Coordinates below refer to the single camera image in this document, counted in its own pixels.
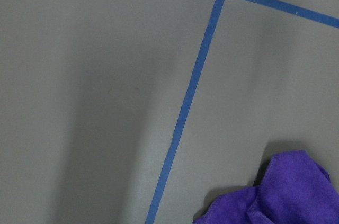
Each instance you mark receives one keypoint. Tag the purple towel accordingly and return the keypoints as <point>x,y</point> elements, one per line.
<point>294,189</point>

